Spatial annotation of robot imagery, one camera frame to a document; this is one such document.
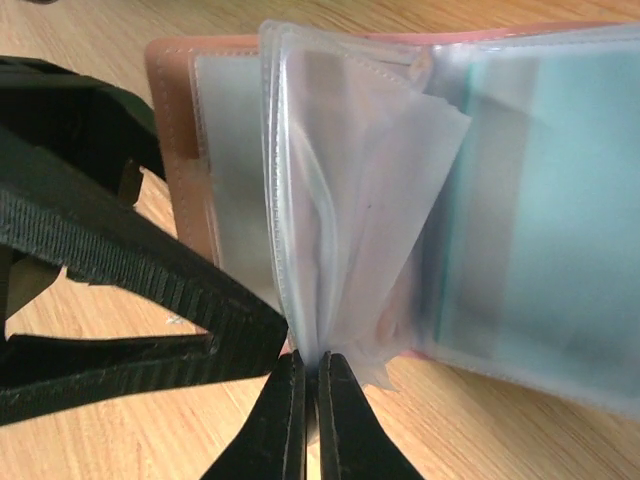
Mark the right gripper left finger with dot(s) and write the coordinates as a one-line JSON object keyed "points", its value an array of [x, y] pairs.
{"points": [[272, 442]]}

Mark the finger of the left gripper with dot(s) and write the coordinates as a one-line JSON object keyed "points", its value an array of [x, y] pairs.
{"points": [[241, 335]]}

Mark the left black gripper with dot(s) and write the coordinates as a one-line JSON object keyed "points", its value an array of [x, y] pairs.
{"points": [[73, 151]]}

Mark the teal credit card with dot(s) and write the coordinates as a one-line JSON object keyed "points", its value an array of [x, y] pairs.
{"points": [[542, 261]]}

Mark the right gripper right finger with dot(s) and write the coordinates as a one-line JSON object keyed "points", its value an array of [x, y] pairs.
{"points": [[353, 444]]}

